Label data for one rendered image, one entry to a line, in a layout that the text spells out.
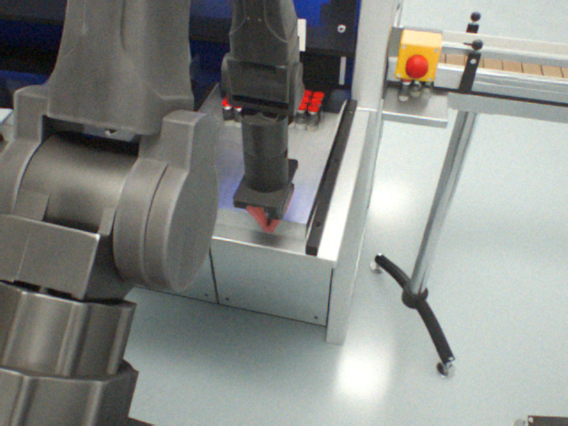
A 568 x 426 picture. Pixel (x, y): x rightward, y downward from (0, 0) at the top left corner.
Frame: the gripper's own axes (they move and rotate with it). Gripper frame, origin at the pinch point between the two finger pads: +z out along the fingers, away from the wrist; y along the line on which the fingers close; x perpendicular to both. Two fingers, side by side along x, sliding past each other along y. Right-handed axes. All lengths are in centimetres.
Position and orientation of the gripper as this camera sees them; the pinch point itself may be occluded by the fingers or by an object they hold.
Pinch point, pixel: (268, 226)
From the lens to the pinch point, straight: 73.7
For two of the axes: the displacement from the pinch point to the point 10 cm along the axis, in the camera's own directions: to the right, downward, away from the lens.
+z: 0.0, 7.2, 7.0
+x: -9.7, -1.7, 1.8
